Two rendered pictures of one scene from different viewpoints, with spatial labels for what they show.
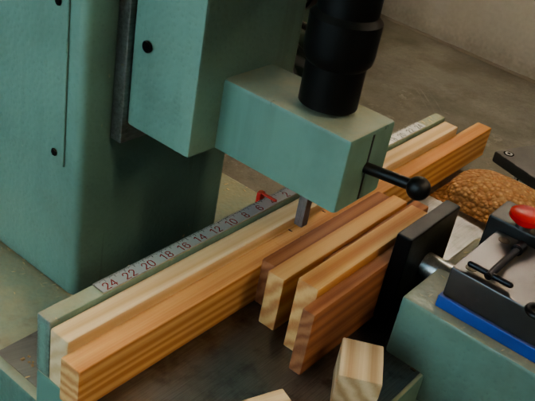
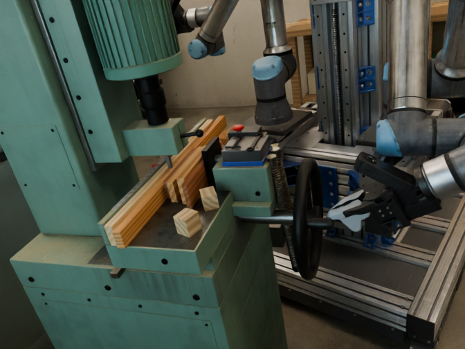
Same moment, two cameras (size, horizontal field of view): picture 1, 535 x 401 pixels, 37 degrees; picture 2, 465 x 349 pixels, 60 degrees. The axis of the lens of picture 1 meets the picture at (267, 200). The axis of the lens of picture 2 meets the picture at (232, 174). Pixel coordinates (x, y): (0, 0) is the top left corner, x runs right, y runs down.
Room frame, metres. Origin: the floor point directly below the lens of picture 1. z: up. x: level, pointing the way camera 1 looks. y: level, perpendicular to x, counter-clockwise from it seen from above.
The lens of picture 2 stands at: (-0.34, 0.00, 1.36)
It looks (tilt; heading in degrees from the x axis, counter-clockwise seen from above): 26 degrees down; 349
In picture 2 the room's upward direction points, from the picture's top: 11 degrees counter-clockwise
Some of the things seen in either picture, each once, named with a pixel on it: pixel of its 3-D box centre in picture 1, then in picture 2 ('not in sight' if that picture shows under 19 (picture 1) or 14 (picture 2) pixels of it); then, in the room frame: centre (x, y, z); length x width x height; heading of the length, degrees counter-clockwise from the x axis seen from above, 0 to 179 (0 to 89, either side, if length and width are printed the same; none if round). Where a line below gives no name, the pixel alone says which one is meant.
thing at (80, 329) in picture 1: (304, 221); (172, 169); (0.66, -0.04, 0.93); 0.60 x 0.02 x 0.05; 146
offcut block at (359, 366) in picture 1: (357, 376); (209, 198); (0.47, -0.09, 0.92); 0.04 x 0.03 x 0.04; 177
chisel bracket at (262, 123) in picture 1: (300, 141); (156, 139); (0.63, -0.02, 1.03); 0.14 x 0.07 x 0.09; 56
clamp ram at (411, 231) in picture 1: (446, 276); (224, 159); (0.58, -0.17, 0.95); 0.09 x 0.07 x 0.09; 146
